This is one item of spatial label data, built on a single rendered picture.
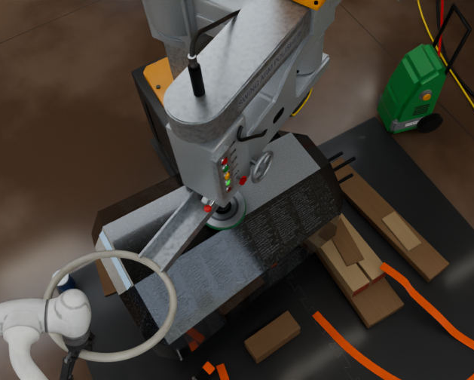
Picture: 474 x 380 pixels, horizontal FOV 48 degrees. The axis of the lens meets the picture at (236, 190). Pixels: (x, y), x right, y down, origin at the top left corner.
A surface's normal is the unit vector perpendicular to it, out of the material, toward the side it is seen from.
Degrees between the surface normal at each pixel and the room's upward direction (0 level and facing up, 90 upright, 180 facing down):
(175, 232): 1
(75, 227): 0
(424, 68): 34
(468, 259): 0
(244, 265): 45
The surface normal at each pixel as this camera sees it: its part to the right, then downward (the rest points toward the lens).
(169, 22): -0.27, 0.85
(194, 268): 0.33, 0.15
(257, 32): -0.07, -0.49
